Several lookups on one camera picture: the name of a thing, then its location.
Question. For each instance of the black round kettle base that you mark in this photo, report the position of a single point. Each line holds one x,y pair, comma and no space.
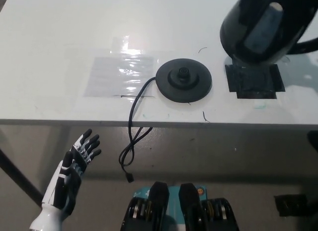
198,84

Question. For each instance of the black diagonal table leg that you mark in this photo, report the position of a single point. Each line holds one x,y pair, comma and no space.
20,175

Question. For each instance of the black electric kettle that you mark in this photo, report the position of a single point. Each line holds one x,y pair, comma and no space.
236,29

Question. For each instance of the black teal robot torso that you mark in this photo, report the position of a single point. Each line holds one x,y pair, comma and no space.
159,203

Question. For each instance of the black blurry rounded object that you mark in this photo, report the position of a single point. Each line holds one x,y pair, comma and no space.
313,141

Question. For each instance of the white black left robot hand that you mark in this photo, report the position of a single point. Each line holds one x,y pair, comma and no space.
62,186

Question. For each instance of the black tape patch on desk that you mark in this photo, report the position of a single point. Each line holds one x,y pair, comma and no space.
253,82

